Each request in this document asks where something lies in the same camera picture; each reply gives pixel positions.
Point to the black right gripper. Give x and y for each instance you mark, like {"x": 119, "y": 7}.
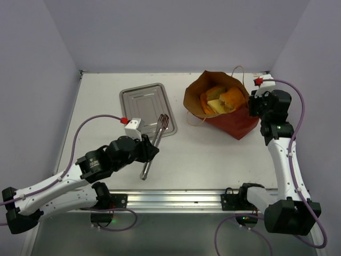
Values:
{"x": 256, "y": 104}

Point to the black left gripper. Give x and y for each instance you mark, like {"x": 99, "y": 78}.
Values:
{"x": 148, "y": 151}

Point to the orange fake bread loaf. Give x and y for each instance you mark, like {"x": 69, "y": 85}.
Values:
{"x": 232, "y": 100}

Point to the red brown paper bag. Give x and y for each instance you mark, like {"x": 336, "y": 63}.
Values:
{"x": 238, "y": 123}

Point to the metal kitchen tongs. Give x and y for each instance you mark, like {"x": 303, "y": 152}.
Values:
{"x": 161, "y": 127}

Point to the triangular fake sandwich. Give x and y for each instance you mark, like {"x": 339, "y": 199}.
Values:
{"x": 213, "y": 101}

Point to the round fake bread slice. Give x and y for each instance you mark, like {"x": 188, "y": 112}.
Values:
{"x": 204, "y": 105}

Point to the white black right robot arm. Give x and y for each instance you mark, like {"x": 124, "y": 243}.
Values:
{"x": 292, "y": 210}

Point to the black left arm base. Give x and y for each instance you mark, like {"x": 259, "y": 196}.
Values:
{"x": 104, "y": 219}

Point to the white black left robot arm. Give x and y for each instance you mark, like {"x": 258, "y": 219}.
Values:
{"x": 80, "y": 186}

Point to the stainless steel tray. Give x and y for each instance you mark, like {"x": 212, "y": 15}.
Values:
{"x": 148, "y": 102}

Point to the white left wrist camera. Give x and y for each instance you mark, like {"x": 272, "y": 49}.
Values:
{"x": 134, "y": 127}

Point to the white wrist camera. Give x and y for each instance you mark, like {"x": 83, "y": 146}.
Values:
{"x": 264, "y": 83}
{"x": 134, "y": 127}

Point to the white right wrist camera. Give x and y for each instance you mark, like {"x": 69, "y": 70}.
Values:
{"x": 264, "y": 83}

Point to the aluminium front mounting rail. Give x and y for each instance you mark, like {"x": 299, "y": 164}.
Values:
{"x": 173, "y": 201}

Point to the aluminium corner frame rail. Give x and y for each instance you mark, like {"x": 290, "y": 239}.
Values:
{"x": 82, "y": 72}

